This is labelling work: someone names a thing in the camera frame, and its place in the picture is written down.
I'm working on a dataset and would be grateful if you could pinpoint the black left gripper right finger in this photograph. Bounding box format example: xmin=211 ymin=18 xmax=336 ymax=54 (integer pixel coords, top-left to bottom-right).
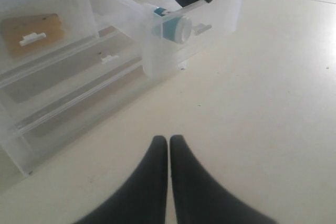
xmin=170 ymin=135 xmax=265 ymax=223

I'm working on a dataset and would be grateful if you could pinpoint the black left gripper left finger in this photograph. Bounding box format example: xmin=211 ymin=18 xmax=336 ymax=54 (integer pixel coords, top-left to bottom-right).
xmin=76 ymin=136 xmax=167 ymax=223

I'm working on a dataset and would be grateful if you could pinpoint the white capped medicine bottle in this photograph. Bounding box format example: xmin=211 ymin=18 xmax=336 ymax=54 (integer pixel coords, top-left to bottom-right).
xmin=152 ymin=15 xmax=193 ymax=44

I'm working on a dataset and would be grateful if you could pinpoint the yellow cheese wedge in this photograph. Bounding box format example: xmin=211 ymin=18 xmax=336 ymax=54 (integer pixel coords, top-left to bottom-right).
xmin=1 ymin=13 xmax=65 ymax=57

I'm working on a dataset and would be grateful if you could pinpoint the clear plastic container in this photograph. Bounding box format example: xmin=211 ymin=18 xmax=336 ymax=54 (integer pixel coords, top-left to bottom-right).
xmin=1 ymin=34 xmax=135 ymax=103
xmin=18 ymin=66 xmax=144 ymax=141

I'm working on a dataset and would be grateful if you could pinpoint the translucent plastic drawer cabinet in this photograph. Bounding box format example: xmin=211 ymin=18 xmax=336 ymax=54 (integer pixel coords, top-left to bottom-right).
xmin=0 ymin=0 xmax=192 ymax=177

